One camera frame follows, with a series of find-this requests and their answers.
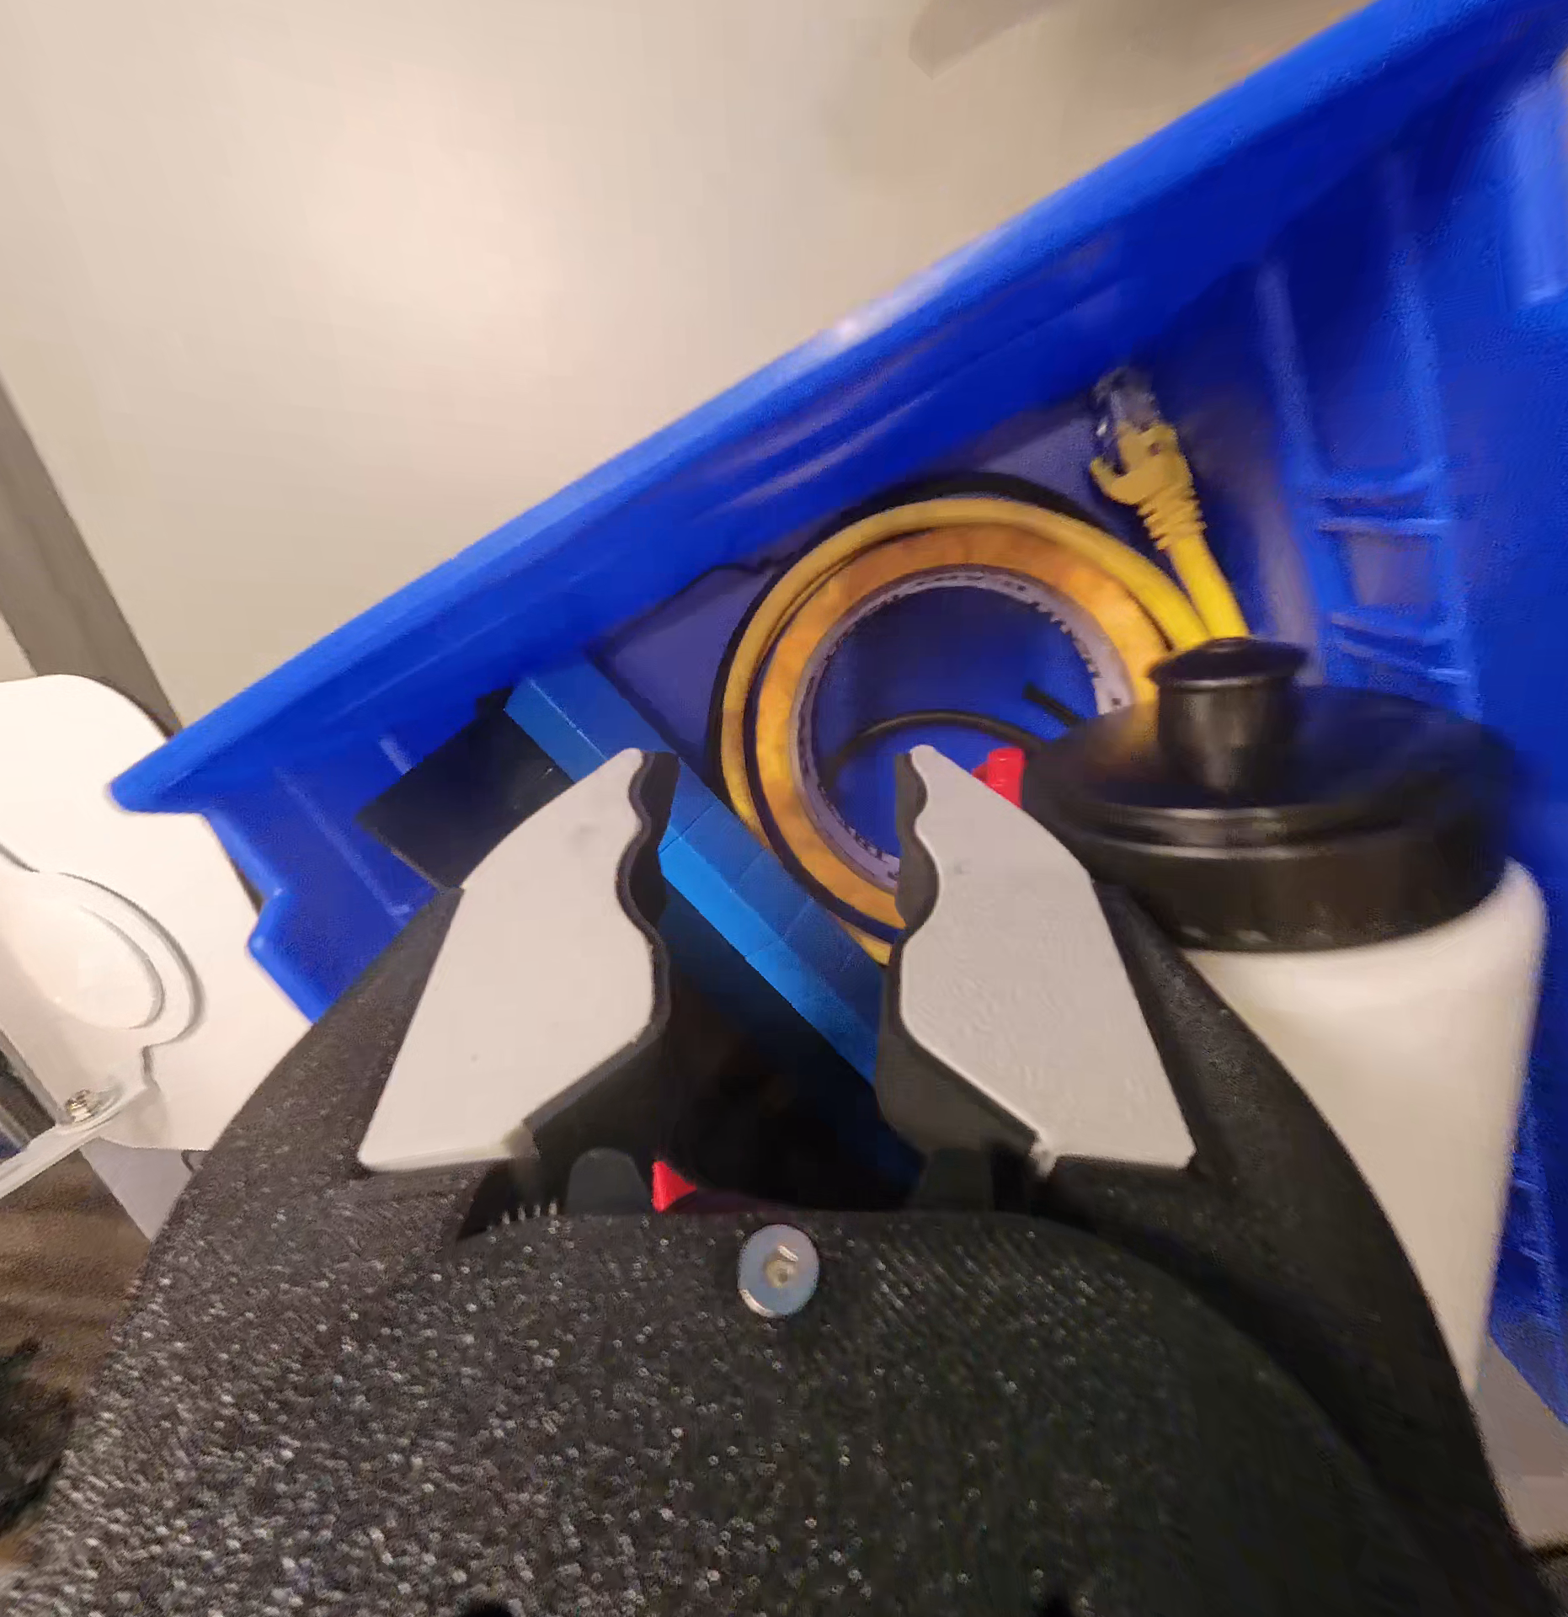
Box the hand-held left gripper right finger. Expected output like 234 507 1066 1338
871 744 1197 1180

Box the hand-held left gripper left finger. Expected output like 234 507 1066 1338
355 748 679 1178

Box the yellow network cable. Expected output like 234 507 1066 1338
711 368 1254 968

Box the blue plastic bin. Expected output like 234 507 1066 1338
107 0 1568 1435

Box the blue brick plate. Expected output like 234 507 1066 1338
502 658 889 1081

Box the white bottle with black lid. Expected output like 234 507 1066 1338
1022 636 1552 1398

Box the yellow tape roll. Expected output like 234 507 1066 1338
748 556 1176 949

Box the white metal stand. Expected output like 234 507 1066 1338
0 677 308 1221

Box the thin black cable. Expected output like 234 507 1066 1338
824 683 1077 793

